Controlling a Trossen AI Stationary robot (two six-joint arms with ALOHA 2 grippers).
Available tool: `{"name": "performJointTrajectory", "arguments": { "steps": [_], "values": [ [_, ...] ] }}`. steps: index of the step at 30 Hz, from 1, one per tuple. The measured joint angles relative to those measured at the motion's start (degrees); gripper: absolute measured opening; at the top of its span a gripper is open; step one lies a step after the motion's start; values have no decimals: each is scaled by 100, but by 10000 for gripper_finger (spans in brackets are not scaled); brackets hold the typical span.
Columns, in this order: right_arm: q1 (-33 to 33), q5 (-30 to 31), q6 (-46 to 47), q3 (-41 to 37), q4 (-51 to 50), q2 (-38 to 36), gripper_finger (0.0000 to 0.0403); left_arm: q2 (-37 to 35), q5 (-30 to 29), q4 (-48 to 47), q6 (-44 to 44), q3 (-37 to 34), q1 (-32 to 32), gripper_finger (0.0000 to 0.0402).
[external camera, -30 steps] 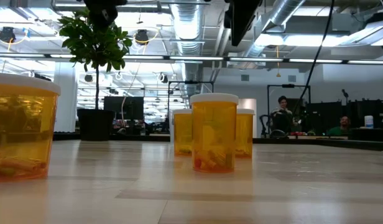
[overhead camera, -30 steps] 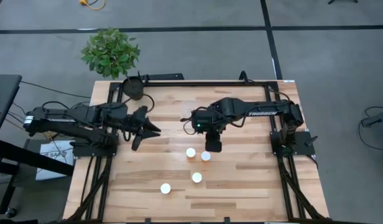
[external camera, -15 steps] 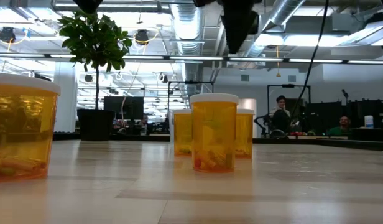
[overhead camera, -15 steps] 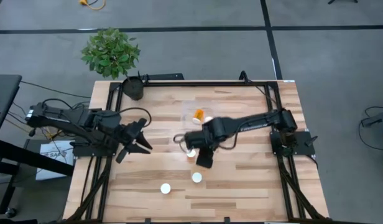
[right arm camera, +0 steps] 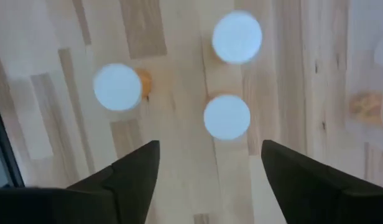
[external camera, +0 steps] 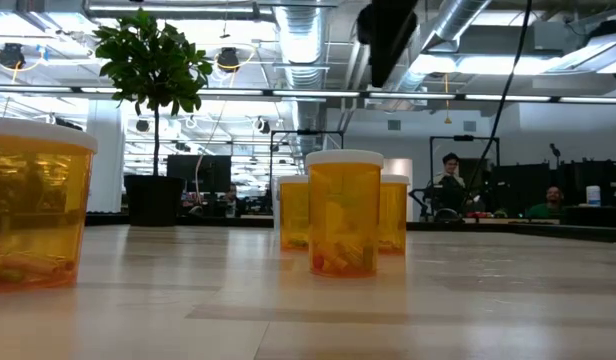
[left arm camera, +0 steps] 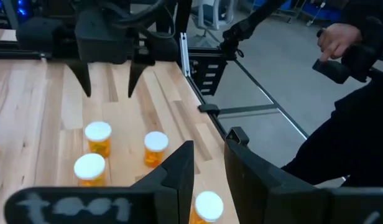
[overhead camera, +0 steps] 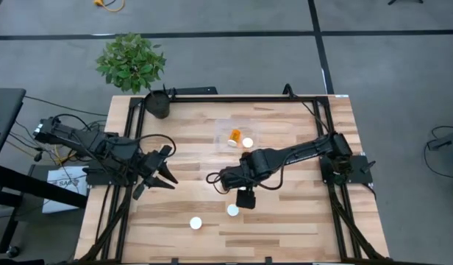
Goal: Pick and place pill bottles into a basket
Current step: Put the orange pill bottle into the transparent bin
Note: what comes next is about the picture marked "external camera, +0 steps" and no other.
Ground black aluminium table frame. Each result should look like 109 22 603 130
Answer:
85 212 616 246

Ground green potted tree black pot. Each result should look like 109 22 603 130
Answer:
92 9 214 227

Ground black ceiling lamp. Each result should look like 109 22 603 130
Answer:
216 47 241 74
0 43 26 70

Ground silver ribbed air duct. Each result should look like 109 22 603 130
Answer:
397 0 494 94
272 4 334 156

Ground black metal rig frame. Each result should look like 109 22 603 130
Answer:
269 128 345 226
428 134 501 221

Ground person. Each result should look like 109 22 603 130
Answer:
422 152 472 221
525 185 564 220

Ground orange pill bottle white cap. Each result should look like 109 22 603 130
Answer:
305 148 385 279
0 116 99 294
379 173 411 256
276 174 310 252

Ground black monitor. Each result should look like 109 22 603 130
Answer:
166 154 233 194

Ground yellow hanging pendant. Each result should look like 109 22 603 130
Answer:
442 74 452 125

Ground clear plastic basket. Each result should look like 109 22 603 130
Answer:
271 175 280 232

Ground white square pillar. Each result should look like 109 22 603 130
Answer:
85 99 126 215

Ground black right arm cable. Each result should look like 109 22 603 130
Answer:
462 0 534 207

